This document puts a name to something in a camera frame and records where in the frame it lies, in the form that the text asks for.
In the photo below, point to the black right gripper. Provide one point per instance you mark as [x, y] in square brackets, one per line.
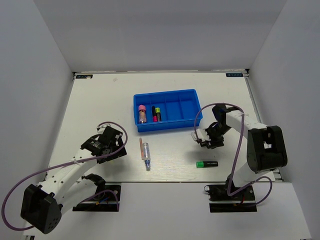
[213, 143]

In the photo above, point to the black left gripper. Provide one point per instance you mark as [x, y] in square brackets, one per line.
[109, 158]

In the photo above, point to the green cap black highlighter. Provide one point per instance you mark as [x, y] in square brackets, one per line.
[206, 164]

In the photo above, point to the pink cap black highlighter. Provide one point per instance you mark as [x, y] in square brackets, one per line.
[154, 114]

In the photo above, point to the crayon bottle pink cap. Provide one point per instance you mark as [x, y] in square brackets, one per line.
[142, 119]

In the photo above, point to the yellow cap black highlighter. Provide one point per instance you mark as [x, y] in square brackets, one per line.
[158, 114]

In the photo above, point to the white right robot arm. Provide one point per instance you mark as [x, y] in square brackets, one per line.
[261, 148]

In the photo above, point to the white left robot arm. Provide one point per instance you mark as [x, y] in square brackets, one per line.
[44, 204]

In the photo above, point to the tan pencil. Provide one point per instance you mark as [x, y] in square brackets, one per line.
[141, 148]

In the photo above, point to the blue divided plastic bin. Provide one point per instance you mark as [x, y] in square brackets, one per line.
[179, 109]

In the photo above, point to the right corner label sticker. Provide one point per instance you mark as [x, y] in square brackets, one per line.
[234, 75]

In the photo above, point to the corner label sticker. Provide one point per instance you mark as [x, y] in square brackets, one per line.
[84, 76]
[234, 75]

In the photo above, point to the left corner label sticker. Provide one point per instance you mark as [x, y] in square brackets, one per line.
[84, 76]

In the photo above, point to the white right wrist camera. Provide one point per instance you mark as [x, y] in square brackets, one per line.
[200, 136]

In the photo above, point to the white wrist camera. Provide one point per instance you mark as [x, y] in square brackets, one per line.
[200, 136]
[100, 129]

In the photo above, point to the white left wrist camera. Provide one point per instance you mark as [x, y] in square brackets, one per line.
[100, 129]

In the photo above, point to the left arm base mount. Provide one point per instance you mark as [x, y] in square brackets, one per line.
[105, 202]

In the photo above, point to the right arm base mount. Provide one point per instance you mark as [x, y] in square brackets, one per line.
[220, 202]

